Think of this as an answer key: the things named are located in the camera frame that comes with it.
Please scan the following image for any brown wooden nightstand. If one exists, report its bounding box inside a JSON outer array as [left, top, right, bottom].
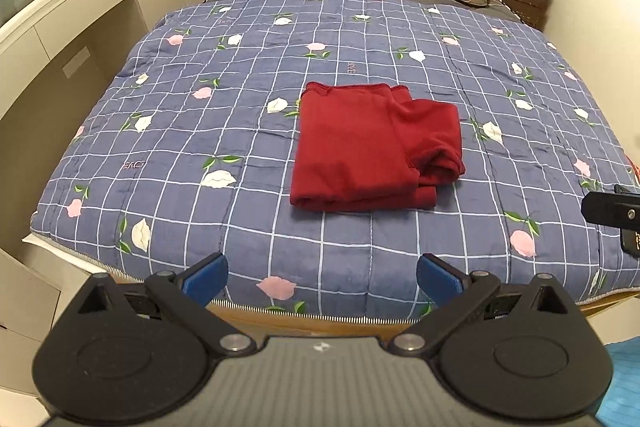
[[501, 0, 550, 31]]

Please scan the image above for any beige built-in cabinet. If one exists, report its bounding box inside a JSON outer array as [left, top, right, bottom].
[[1, 0, 203, 426]]

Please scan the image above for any red long sleeve sweater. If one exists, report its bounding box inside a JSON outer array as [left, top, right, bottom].
[[290, 82, 465, 212]]

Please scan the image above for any blue floral checked quilt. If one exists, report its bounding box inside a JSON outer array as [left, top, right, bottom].
[[29, 0, 640, 323]]

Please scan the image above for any blue floor mat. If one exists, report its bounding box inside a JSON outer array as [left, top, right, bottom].
[[597, 337, 640, 427]]

